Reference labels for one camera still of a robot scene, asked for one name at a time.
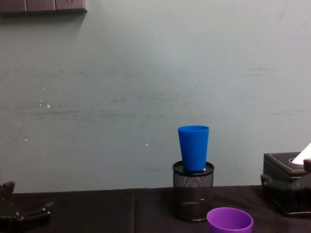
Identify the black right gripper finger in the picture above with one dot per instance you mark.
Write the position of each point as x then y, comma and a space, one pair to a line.
307, 165
279, 182

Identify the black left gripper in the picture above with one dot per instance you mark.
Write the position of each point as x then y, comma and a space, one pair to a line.
8, 222

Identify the white paper tissue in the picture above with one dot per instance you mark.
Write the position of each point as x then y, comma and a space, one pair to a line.
303, 155

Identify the black leather tissue box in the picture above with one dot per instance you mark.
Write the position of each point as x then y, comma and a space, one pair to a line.
279, 165

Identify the purple plastic cup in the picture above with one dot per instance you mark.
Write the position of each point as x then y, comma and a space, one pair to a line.
226, 224

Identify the black table cloth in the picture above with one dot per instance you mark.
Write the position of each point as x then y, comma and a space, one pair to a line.
102, 211

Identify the black mesh pen holder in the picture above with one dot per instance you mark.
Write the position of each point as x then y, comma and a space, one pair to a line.
192, 194

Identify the blue plastic cup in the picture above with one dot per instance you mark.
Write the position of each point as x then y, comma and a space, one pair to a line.
194, 148

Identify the grey wall socket panel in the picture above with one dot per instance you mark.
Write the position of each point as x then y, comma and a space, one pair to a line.
41, 6

